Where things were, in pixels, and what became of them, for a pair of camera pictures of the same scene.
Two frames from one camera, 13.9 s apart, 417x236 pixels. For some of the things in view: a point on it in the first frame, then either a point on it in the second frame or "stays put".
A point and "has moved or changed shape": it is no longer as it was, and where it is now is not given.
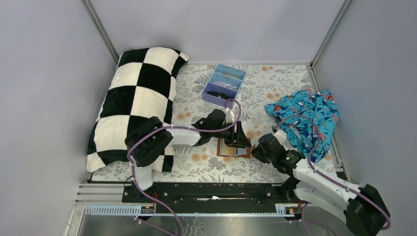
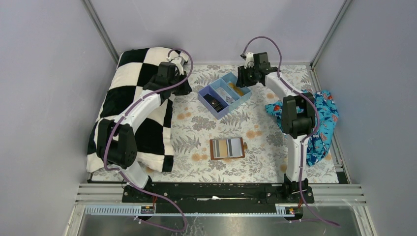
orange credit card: [228, 150] → [238, 90]
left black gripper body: [235, 134] → [182, 85]
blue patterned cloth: [310, 118] stays put
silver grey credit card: [241, 151] has moved or changed shape
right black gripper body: [258, 152] → [244, 77]
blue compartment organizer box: [223, 85] has moved or changed shape
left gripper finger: [242, 140] → [183, 88]
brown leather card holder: [223, 150] has moved or changed shape
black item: [224, 96] → [216, 104]
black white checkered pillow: [141, 85] stays put
